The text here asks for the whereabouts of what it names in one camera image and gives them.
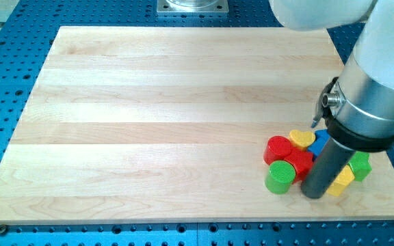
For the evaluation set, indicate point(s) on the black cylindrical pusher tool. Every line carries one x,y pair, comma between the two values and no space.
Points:
346,137

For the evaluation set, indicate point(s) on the yellow hexagon block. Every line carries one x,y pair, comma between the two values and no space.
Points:
341,182

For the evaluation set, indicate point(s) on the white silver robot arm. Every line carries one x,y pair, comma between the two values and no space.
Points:
358,105

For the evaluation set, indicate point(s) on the blue cube block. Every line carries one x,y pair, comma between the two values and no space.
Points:
321,137

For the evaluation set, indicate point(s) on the red cube block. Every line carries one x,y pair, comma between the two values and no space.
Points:
302,162

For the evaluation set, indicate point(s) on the green star block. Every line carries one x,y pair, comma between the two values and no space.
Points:
360,166

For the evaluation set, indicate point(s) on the yellow heart block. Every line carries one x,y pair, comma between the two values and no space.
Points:
301,139

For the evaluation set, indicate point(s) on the red cylinder block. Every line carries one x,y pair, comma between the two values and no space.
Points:
277,148

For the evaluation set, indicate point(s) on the green cylinder block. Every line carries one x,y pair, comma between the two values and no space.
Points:
280,176

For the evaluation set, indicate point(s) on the light wooden board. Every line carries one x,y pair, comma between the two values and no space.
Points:
165,124

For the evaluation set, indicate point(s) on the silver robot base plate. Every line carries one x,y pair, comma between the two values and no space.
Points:
192,6

